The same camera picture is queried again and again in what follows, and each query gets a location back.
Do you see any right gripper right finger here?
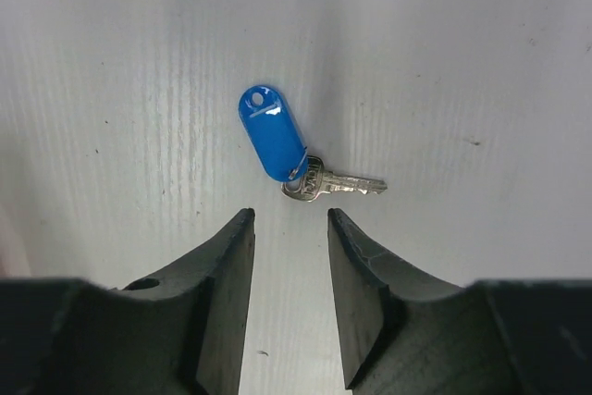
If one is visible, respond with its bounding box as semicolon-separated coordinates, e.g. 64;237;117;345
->
327;209;591;394

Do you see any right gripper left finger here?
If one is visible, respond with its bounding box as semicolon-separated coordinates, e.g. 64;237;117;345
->
1;209;255;394

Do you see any key with blue tag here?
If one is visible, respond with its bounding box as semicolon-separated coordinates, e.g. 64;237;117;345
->
238;84;388;203

